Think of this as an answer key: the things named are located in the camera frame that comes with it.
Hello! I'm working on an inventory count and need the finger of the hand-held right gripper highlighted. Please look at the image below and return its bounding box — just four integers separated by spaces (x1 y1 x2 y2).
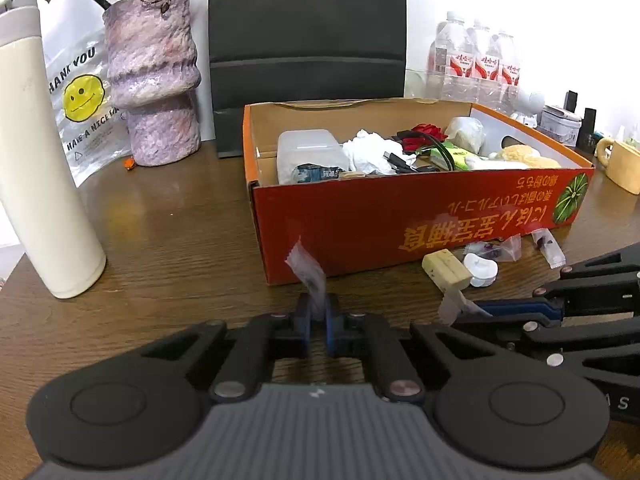
452 316 640 386
470 244 640 322

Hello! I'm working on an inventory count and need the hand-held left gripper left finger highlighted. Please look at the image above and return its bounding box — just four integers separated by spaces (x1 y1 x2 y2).
142 294 313 403

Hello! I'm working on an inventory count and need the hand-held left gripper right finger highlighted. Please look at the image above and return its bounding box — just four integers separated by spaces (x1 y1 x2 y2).
325 294 493 403

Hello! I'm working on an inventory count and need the small clear sachet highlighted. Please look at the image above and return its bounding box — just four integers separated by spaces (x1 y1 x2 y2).
531 228 567 268
284 236 328 321
464 237 523 262
437 287 493 323

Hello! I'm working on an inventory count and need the red cardboard box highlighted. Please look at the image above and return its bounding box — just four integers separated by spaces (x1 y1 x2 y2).
242 99 597 287

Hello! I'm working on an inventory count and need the blue snack packet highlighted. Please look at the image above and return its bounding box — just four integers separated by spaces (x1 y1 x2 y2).
292 164 342 183

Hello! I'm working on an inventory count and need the yellow white plush toy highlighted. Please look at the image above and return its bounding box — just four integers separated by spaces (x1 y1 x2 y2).
487 144 563 170

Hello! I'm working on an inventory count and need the green snack packet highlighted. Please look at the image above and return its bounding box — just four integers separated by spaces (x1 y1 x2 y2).
430 142 493 171

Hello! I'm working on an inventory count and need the white tissue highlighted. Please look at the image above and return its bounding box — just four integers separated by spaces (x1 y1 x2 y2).
341 130 401 176

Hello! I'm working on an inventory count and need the black cable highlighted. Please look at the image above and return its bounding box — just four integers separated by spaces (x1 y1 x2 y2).
382 150 418 173

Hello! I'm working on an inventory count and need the white plastic container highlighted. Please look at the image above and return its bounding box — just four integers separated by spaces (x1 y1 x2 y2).
276 130 351 185

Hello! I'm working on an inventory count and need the white round cap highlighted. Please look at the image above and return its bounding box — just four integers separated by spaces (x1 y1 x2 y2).
462 254 499 288

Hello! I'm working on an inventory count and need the beige eraser block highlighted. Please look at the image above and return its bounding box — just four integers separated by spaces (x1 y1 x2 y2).
421 252 473 291

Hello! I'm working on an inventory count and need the yellow mug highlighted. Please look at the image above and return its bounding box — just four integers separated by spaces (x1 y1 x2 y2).
595 137 640 193

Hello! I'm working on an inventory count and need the white wrapped bundle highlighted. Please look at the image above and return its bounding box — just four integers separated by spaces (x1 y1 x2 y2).
444 116 486 156

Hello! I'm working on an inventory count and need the small grey tin box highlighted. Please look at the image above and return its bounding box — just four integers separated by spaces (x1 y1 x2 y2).
540 104 583 145

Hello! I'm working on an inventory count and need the red rose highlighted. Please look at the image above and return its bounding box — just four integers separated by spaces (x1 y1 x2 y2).
397 123 448 153

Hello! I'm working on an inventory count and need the white round robot toy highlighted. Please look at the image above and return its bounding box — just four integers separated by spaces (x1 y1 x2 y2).
510 91 546 128

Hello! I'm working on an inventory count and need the clear water bottle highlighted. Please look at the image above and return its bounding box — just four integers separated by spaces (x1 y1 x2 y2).
427 10 473 101
495 30 521 116
470 19 501 108

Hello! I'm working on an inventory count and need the pink textured vase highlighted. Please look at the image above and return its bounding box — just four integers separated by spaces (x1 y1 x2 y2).
102 0 202 167

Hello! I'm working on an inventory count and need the black paper bag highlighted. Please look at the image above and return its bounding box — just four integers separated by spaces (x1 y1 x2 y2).
207 0 407 158

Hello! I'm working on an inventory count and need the cream thermos bottle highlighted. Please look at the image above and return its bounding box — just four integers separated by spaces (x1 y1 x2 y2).
0 0 107 300

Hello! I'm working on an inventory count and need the clear smiley plastic bag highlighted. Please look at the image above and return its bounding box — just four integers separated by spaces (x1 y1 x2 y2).
37 0 133 188

